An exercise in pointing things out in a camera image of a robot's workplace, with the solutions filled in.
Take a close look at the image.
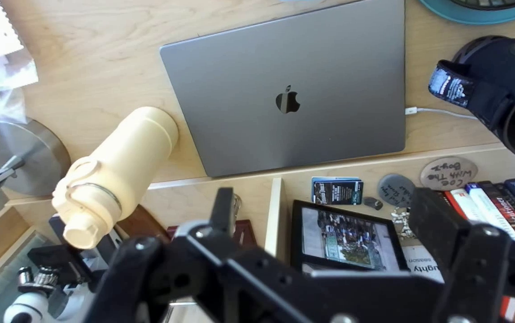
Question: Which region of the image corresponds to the wooden shelf unit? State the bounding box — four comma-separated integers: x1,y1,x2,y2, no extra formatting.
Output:
0,143,515,323

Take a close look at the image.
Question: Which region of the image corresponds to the blue card box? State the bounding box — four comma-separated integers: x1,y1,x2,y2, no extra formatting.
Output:
310,177,366,207

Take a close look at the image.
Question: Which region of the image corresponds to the white paper tag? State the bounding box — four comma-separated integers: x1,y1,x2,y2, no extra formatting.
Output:
398,232,445,284

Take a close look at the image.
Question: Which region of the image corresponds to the metal stand round base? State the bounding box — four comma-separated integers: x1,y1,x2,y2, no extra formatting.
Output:
0,117,73,213

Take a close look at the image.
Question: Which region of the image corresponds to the white red book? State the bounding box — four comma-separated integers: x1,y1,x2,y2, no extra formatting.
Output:
445,184,509,241

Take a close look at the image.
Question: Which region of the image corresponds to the cream water bottle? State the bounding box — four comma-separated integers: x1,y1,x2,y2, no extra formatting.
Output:
50,107,181,252

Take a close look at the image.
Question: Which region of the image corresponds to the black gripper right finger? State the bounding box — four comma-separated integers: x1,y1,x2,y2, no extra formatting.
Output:
407,187,515,323

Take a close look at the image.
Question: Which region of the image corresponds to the grey round coaster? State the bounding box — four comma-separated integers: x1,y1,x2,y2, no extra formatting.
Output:
377,173,418,211

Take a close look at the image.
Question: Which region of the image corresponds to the black white microscope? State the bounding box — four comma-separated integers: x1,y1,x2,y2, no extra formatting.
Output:
2,230,127,323

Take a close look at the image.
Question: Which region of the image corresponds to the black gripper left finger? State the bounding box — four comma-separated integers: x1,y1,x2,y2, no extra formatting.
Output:
82,187,253,323

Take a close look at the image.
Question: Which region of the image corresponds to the white charging cable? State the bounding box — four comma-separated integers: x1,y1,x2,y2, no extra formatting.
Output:
404,105,481,123

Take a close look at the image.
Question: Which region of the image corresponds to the oval wooden plaque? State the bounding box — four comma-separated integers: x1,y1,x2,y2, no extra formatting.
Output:
418,157,481,193

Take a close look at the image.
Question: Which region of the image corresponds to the grey Apple laptop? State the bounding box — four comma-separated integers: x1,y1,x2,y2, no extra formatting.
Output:
158,0,407,180

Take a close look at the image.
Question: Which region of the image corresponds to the dark blue cylinder with strap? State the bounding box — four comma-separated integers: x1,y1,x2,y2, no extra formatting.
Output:
427,35,515,162

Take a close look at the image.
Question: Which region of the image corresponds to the dark red book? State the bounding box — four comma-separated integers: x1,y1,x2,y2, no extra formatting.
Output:
477,180,515,248

